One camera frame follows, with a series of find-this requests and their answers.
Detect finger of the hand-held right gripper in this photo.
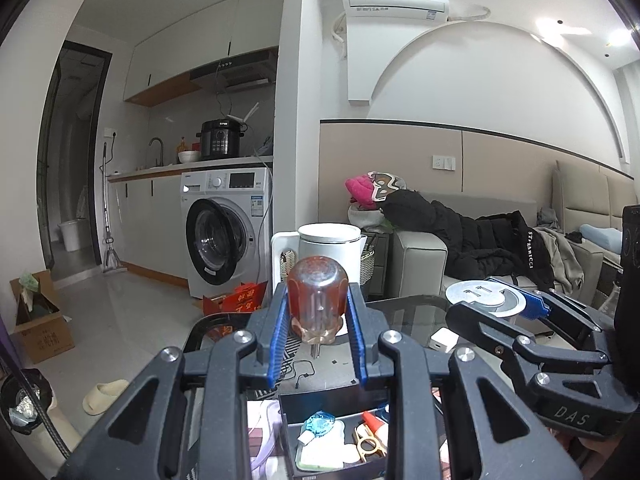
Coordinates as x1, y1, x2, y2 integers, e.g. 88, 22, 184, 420
487, 277, 616, 348
445, 304, 640, 431

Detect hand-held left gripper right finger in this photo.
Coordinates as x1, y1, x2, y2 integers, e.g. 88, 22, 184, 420
345, 282, 566, 480

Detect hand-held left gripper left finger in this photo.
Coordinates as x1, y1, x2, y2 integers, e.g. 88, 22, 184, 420
57, 285, 291, 480

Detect round silver disc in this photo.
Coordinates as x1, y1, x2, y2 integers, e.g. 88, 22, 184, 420
445, 280, 528, 318

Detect red and white tube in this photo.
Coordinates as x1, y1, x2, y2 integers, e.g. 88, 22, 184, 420
362, 410, 390, 436

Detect black storage box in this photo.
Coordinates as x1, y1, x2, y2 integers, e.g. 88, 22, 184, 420
277, 382, 401, 480

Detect grey garment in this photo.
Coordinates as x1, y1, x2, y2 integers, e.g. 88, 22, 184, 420
535, 227, 586, 296

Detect red gift box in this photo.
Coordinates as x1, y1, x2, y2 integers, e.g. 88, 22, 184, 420
202, 281, 268, 341

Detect light blue pillow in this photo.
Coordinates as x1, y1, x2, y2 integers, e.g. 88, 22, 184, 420
580, 224, 623, 253

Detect white charger cube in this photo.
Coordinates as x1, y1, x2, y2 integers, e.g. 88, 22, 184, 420
429, 328, 458, 353

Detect wicker basket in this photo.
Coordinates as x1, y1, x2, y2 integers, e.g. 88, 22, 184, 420
280, 247, 376, 296

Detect black puffer jacket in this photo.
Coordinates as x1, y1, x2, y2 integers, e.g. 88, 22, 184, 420
382, 189, 556, 291

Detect white electric kettle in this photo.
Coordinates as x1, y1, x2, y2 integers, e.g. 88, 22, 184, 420
271, 222, 368, 338

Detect grey sofa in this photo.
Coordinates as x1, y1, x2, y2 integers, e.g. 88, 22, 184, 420
390, 160, 640, 311

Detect white rounded case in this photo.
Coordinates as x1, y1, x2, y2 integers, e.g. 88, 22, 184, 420
295, 420, 362, 472

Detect white washing machine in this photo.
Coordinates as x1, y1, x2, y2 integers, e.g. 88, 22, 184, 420
180, 167, 275, 301

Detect pink cloth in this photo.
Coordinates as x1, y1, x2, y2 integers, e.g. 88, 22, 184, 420
344, 175, 381, 208

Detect patterned cloth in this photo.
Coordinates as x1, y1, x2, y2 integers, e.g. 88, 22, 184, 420
367, 171, 416, 201

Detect white kitchen counter cabinet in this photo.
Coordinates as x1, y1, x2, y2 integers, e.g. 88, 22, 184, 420
107, 167, 191, 286

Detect beige slipper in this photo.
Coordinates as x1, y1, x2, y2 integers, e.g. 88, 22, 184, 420
82, 379, 131, 416

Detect flat mop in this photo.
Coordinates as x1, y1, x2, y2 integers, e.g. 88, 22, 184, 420
101, 142, 123, 275

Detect black pressure cooker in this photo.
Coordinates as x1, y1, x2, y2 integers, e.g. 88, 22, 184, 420
195, 119, 247, 161

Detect white router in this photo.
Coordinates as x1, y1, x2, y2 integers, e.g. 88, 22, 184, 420
227, 102, 261, 128

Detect cardboard box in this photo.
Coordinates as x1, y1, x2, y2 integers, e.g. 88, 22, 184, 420
10, 270, 76, 365

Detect white bucket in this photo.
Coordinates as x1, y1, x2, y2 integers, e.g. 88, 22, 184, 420
57, 219, 83, 252

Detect black bag trash bin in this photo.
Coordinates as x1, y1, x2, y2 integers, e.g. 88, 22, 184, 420
0, 367, 56, 436

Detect range hood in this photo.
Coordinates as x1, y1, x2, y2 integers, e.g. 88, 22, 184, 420
190, 50, 278, 95

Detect white upper cabinets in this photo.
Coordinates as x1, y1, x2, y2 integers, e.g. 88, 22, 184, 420
123, 0, 288, 106

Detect white air conditioner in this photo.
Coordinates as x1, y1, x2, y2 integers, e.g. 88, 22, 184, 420
341, 0, 450, 23

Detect black cable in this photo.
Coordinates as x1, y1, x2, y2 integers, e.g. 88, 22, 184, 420
277, 360, 316, 391

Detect dark door frame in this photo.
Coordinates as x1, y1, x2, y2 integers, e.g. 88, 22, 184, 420
37, 40, 113, 271

